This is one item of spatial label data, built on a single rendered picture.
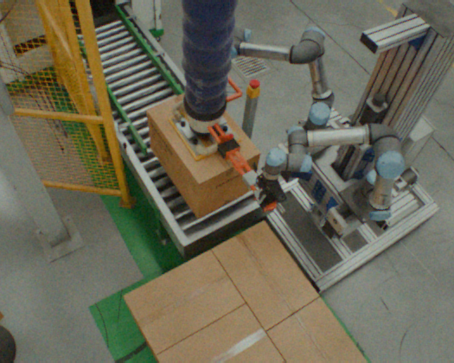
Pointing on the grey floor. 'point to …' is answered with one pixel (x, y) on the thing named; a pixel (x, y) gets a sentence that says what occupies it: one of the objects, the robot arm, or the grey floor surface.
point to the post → (250, 110)
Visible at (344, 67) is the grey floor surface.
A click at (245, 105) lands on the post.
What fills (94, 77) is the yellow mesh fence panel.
